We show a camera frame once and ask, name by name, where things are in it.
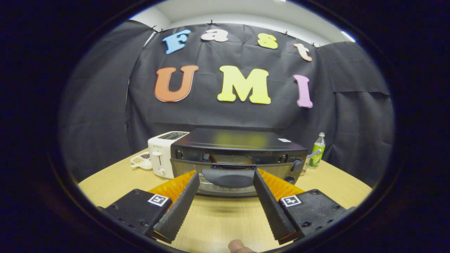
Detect green label bottle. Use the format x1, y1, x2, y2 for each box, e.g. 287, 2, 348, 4
308, 132, 326, 170

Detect black toaster oven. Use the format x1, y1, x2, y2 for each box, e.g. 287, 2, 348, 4
170, 127, 309, 197

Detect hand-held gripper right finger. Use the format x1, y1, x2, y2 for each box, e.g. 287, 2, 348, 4
253, 168, 355, 246

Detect white sectioned dish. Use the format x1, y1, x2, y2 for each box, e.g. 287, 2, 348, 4
130, 151, 153, 170

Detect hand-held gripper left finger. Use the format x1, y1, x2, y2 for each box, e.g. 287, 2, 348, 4
98, 170, 200, 244

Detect white slot toaster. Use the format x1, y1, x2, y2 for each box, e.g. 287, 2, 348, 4
147, 131, 190, 179

